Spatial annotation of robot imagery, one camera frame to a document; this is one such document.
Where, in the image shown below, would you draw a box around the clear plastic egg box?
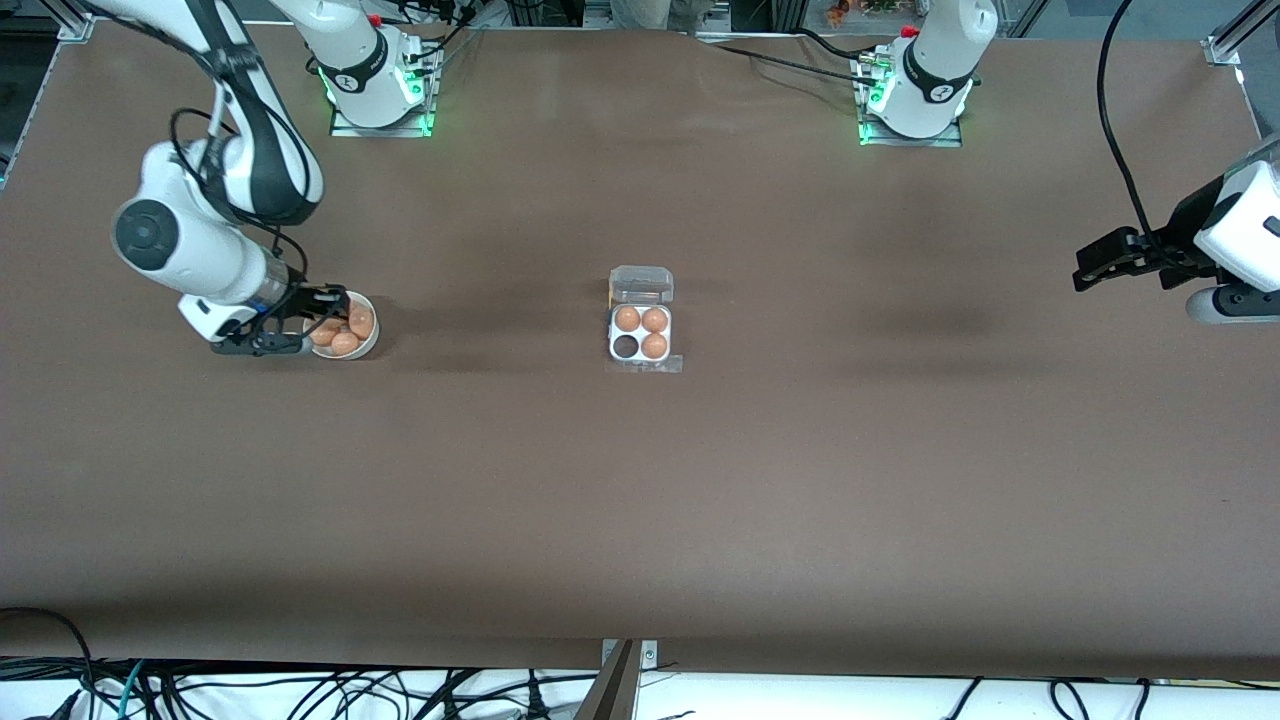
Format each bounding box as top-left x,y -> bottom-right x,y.
606,265 -> 684,375

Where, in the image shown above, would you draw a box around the white bowl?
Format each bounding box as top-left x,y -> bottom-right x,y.
303,290 -> 382,362

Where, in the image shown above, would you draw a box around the brown table cover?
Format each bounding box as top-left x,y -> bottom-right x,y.
0,18 -> 1280,683

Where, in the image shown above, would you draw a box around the beige trousers of person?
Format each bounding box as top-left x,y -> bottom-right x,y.
608,0 -> 708,34

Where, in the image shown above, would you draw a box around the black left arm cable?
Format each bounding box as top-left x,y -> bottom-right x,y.
1097,0 -> 1166,249

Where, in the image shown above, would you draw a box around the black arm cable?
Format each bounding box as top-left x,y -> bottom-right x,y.
1097,0 -> 1166,249
168,75 -> 313,293

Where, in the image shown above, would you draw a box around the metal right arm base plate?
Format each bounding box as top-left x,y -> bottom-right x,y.
329,40 -> 444,139

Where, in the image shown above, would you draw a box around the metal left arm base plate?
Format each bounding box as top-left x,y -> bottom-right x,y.
856,52 -> 965,149

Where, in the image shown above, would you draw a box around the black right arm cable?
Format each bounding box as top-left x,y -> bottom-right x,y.
168,75 -> 313,293

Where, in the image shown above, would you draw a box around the aluminium frame profile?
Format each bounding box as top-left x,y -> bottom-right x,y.
574,640 -> 642,720
55,0 -> 99,43
1203,0 -> 1280,68

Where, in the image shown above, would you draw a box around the teal cable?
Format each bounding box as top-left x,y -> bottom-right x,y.
117,660 -> 148,720

